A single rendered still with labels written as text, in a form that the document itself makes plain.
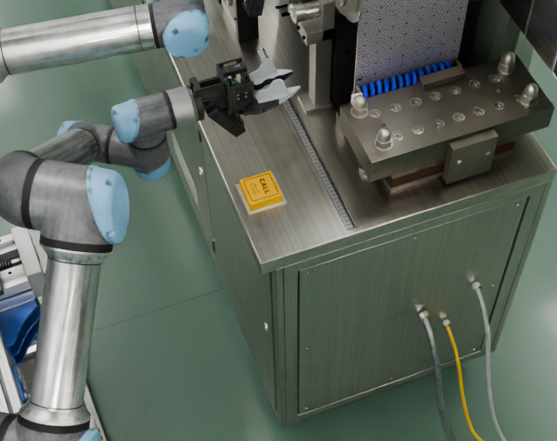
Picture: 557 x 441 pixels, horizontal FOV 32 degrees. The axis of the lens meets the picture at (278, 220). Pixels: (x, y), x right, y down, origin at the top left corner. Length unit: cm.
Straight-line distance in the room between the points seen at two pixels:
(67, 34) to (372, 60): 66
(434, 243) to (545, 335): 89
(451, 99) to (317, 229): 38
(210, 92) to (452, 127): 49
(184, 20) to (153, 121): 31
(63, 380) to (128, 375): 124
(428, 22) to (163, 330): 132
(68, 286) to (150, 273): 144
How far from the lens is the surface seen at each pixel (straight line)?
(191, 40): 161
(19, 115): 350
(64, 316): 159
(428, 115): 200
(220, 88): 187
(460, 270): 229
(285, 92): 192
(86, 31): 163
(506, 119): 202
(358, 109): 197
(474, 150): 200
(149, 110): 186
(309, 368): 240
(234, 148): 210
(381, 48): 199
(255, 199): 198
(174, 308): 293
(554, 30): 192
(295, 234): 196
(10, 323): 219
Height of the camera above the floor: 251
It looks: 54 degrees down
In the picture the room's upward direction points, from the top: 2 degrees counter-clockwise
